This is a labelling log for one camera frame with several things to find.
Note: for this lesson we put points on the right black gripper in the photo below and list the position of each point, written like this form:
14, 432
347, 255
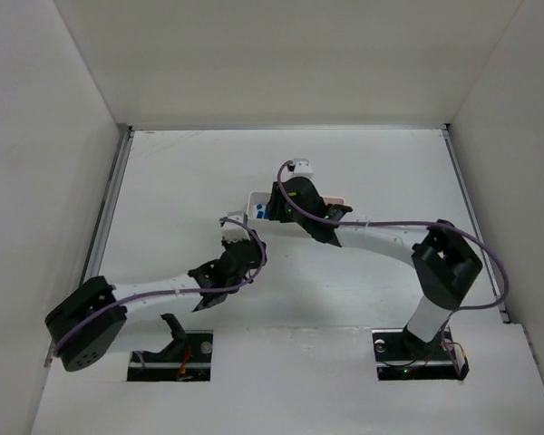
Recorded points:
276, 205

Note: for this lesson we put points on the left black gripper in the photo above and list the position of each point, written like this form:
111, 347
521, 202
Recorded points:
235, 247

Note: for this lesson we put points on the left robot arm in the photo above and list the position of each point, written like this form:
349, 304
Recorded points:
99, 317

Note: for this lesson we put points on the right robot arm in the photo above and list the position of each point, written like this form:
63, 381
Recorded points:
445, 264

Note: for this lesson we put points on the white three-compartment tray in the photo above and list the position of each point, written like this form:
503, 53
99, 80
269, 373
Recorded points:
262, 197

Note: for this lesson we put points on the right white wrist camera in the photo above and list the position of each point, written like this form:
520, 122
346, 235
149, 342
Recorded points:
300, 168

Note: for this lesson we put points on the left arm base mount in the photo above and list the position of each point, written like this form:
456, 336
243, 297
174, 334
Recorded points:
185, 358

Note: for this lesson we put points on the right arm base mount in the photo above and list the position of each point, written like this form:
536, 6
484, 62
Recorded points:
398, 357

